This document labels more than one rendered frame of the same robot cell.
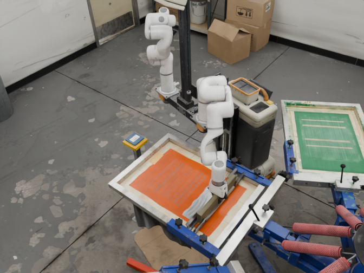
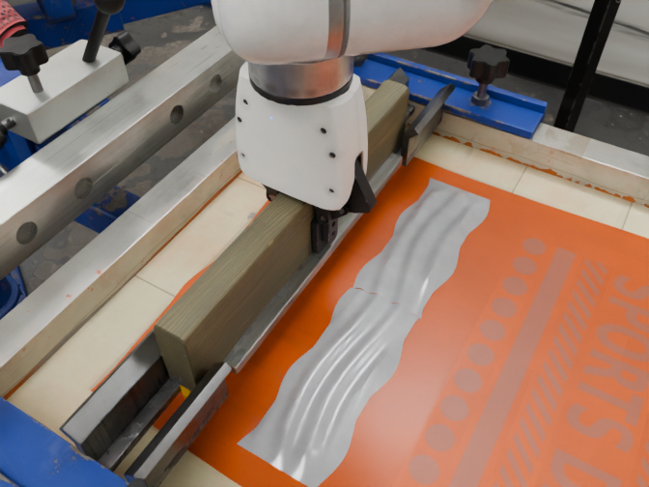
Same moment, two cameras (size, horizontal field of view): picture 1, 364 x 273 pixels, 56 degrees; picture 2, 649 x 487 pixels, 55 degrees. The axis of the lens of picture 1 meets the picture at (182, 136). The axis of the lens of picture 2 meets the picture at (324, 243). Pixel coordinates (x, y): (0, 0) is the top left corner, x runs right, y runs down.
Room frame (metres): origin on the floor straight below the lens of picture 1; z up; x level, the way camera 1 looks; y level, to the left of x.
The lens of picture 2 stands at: (1.60, -0.23, 1.41)
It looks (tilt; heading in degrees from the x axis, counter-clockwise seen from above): 47 degrees down; 170
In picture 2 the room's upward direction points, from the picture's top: straight up
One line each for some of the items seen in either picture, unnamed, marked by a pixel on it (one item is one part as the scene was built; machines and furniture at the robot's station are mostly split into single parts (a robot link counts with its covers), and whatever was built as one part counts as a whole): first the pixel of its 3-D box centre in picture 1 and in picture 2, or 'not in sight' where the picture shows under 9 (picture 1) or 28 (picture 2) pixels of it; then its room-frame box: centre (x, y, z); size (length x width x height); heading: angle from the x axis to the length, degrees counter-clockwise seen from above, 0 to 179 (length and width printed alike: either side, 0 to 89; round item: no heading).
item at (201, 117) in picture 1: (206, 108); not in sight; (1.80, -0.17, 1.21); 0.16 x 0.13 x 0.15; 125
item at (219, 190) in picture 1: (218, 186); (302, 122); (1.21, -0.18, 1.12); 0.10 x 0.07 x 0.11; 50
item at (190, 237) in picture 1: (190, 238); (413, 100); (0.99, -0.02, 0.97); 0.30 x 0.05 x 0.07; 50
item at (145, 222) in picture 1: (161, 225); not in sight; (1.23, 0.16, 0.74); 0.46 x 0.04 x 0.42; 50
